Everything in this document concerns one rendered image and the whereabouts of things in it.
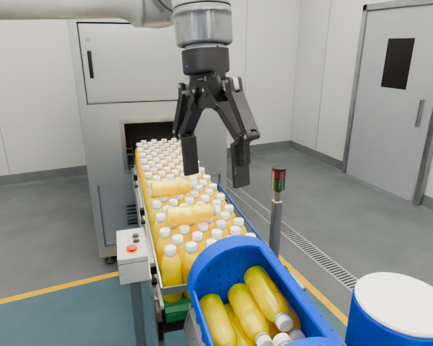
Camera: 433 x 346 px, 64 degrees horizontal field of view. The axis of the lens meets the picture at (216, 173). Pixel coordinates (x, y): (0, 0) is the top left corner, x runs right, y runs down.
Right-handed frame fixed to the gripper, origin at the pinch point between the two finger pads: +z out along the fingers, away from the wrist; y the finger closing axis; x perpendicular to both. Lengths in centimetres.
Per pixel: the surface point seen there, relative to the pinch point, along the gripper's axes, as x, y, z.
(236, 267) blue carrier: -27, 28, 39
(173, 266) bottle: -18, 50, 43
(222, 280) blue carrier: -23, 30, 42
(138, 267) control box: -9, 56, 42
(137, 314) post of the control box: -11, 68, 67
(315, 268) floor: -189, 116, 136
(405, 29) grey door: -390, 139, -67
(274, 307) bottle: -21.9, 7.5, 40.1
